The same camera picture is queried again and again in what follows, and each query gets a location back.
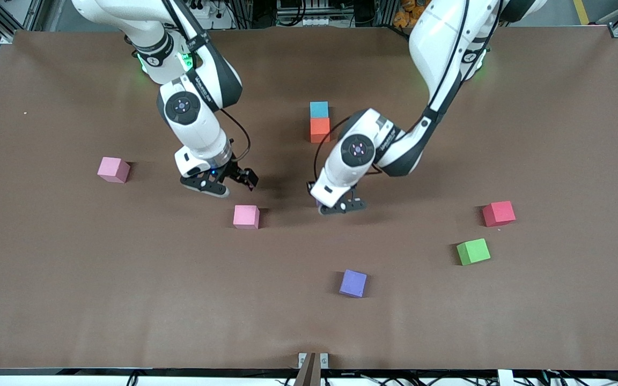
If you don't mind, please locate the bag of orange objects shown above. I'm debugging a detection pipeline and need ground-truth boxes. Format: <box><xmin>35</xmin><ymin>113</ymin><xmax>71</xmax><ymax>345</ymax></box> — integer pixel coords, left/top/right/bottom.
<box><xmin>394</xmin><ymin>0</ymin><xmax>430</xmax><ymax>27</ymax></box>

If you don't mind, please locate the green foam block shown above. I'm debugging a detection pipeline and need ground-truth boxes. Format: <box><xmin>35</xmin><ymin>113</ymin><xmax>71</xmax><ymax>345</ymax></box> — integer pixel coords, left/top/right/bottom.
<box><xmin>457</xmin><ymin>238</ymin><xmax>491</xmax><ymax>266</ymax></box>

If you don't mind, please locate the white power strip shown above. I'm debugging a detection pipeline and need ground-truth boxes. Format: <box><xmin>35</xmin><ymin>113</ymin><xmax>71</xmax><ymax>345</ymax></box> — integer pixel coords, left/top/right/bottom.
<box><xmin>188</xmin><ymin>0</ymin><xmax>218</xmax><ymax>18</ymax></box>

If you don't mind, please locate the orange foam block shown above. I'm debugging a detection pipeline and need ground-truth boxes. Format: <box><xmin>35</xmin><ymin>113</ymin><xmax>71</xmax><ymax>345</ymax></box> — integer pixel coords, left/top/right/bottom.
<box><xmin>310</xmin><ymin>117</ymin><xmax>331</xmax><ymax>144</ymax></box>

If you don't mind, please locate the small metal table bracket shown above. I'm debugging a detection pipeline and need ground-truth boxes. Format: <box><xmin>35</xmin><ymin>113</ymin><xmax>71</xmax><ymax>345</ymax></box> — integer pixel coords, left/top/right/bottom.
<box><xmin>298</xmin><ymin>352</ymin><xmax>329</xmax><ymax>369</ymax></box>

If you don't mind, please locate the red foam block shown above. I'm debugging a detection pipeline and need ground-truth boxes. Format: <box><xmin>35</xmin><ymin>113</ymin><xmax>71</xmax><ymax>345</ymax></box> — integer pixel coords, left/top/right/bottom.
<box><xmin>482</xmin><ymin>201</ymin><xmax>517</xmax><ymax>227</ymax></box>

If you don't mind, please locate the pink foam block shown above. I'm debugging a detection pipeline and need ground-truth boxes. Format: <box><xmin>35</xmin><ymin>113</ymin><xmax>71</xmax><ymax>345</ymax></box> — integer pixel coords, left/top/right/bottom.
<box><xmin>97</xmin><ymin>157</ymin><xmax>131</xmax><ymax>184</ymax></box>
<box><xmin>233</xmin><ymin>205</ymin><xmax>260</xmax><ymax>230</ymax></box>

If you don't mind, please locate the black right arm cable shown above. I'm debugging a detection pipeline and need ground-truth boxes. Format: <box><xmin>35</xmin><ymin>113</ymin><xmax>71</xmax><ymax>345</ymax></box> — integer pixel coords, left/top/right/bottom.
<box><xmin>218</xmin><ymin>107</ymin><xmax>252</xmax><ymax>164</ymax></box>

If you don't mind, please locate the metal equipment rack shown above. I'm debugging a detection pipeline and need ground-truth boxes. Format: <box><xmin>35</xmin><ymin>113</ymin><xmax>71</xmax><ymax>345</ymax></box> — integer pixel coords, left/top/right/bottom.
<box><xmin>276</xmin><ymin>0</ymin><xmax>344</xmax><ymax>28</ymax></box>

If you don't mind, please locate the paper table cover sheet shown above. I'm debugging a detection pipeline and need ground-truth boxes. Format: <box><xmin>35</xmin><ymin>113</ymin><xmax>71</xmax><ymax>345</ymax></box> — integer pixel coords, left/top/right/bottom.
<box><xmin>0</xmin><ymin>26</ymin><xmax>618</xmax><ymax>372</ymax></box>

